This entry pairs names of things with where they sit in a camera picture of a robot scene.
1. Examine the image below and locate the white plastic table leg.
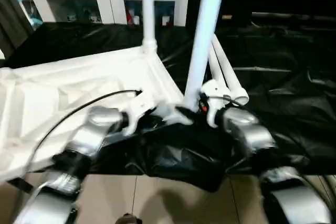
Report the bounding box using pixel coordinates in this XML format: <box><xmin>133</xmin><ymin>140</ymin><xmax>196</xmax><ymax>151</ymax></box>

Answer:
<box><xmin>212</xmin><ymin>34</ymin><xmax>250</xmax><ymax>107</ymax></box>
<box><xmin>182</xmin><ymin>0</ymin><xmax>229</xmax><ymax>111</ymax></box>
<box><xmin>207</xmin><ymin>43</ymin><xmax>228</xmax><ymax>91</ymax></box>
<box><xmin>142</xmin><ymin>0</ymin><xmax>159</xmax><ymax>55</ymax></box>

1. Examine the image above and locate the black plastic mat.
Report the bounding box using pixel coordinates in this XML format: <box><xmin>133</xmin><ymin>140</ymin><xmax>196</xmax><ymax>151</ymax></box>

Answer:
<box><xmin>3</xmin><ymin>22</ymin><xmax>336</xmax><ymax>193</ymax></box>

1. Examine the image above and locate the grey curtain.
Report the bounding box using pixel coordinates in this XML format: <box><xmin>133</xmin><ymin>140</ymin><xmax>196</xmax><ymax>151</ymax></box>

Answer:
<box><xmin>0</xmin><ymin>0</ymin><xmax>33</xmax><ymax>49</ymax></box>

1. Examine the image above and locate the black metal table frame leg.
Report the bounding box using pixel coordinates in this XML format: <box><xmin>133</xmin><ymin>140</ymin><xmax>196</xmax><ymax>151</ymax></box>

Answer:
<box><xmin>7</xmin><ymin>177</ymin><xmax>33</xmax><ymax>194</ymax></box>

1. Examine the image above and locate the white plastic table top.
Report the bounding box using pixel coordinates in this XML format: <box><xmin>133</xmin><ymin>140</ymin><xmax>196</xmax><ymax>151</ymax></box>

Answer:
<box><xmin>0</xmin><ymin>46</ymin><xmax>193</xmax><ymax>184</ymax></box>

